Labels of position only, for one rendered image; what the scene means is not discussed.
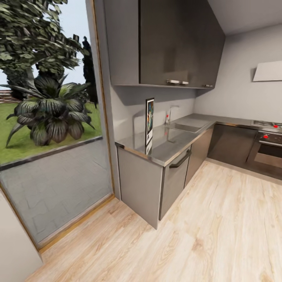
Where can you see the poster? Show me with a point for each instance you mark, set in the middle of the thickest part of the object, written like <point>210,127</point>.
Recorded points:
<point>149,120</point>

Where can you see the drop in sink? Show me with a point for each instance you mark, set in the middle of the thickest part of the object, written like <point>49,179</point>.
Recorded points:
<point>186,124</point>

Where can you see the fixed window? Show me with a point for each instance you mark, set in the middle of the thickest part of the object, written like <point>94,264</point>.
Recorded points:
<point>55,159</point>

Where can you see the oven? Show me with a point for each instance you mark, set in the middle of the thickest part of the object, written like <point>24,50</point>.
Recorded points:
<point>266,151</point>

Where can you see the cabinet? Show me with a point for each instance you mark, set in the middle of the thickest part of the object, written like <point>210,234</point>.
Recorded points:
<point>211,53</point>
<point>155,43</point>

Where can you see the range hood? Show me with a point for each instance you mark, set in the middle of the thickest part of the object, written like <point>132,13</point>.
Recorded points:
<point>268,71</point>

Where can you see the dishwasher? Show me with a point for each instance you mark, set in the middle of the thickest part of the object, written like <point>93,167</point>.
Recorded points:
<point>173,179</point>

